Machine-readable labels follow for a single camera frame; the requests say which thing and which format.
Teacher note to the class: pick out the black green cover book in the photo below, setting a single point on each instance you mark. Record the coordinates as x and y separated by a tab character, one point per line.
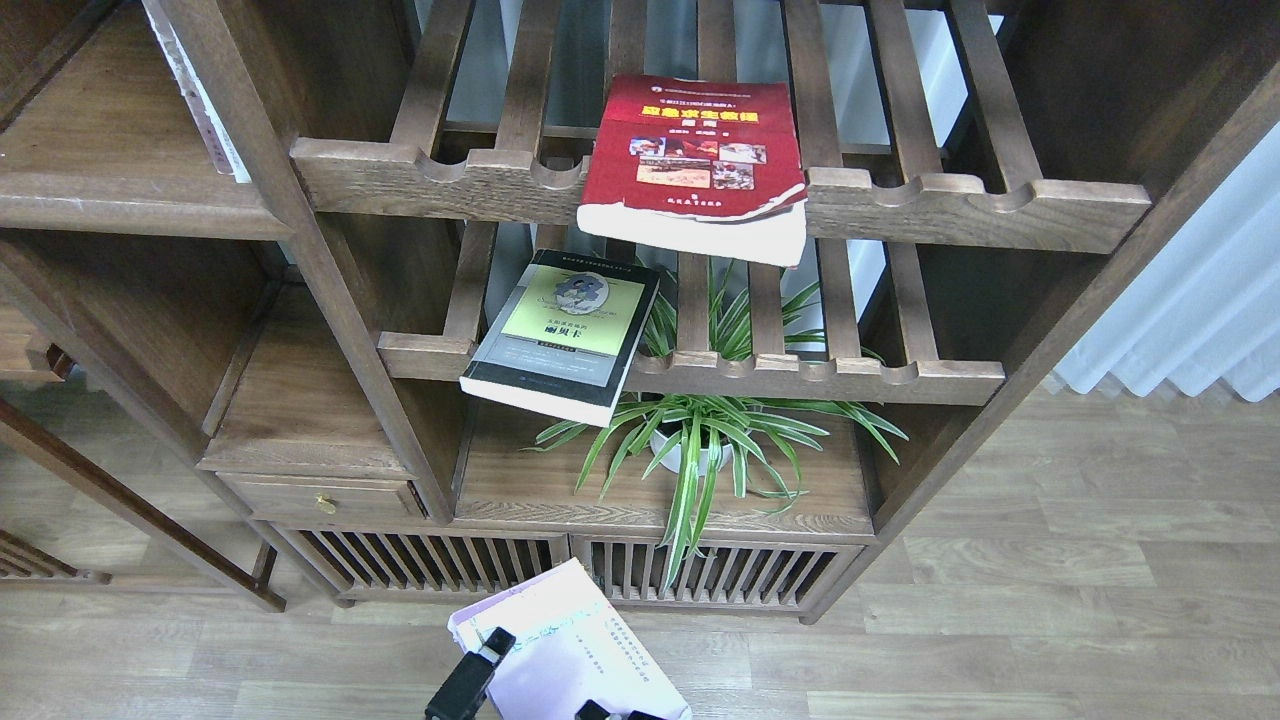
563	343

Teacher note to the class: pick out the red paperback book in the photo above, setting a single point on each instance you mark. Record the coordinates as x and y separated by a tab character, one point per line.
697	166

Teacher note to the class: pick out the wooden drawer brass knob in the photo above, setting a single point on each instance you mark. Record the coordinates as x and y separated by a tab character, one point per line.
325	497

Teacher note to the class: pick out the right slatted cabinet door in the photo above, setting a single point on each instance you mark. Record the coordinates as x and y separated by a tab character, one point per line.
738	576

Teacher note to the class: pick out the left slatted cabinet door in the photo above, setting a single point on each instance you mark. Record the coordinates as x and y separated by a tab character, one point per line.
426	565

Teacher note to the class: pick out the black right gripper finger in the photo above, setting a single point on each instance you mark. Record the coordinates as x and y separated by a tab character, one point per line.
591	710

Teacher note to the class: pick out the white lilac book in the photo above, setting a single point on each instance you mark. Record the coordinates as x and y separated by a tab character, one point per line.
571	647

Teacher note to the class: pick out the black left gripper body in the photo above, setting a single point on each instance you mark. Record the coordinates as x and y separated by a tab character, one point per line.
462	694

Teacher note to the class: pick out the dark wooden bookshelf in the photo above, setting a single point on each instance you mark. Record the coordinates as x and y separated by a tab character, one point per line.
986	177

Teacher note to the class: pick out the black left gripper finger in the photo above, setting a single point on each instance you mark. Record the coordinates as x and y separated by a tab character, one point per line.
496	646

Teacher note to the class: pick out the green spider plant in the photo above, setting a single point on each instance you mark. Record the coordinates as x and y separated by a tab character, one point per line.
704	433

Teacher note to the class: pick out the white curtain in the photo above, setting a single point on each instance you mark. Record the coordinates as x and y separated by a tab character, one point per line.
1206	310

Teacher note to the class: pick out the slatted cabinet door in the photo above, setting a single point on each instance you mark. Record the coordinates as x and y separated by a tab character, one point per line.
738	576
426	565

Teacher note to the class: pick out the white upright book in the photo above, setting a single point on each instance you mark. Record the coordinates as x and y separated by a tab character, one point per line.
218	143

